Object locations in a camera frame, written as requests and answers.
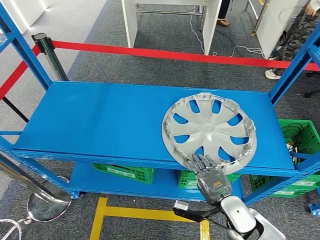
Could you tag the person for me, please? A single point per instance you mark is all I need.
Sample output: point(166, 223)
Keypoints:
point(223, 13)
point(297, 33)

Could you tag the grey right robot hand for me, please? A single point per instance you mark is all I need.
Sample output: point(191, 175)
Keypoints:
point(212, 185)

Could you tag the green plastic crate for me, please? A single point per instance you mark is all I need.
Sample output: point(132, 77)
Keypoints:
point(124, 174)
point(186, 180)
point(295, 193)

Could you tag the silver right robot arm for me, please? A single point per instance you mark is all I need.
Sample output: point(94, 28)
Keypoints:
point(240, 218)

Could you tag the white desk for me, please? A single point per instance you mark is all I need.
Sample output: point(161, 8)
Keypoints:
point(131, 23)
point(273, 30)

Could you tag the red barrier belt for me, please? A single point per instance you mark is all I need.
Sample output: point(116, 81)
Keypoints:
point(175, 54)
point(15, 74)

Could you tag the black office chair base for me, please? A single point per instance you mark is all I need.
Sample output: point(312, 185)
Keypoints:
point(311, 92)

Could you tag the grey plastic wheel hubcap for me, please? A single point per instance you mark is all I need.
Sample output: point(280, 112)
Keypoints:
point(210, 129)

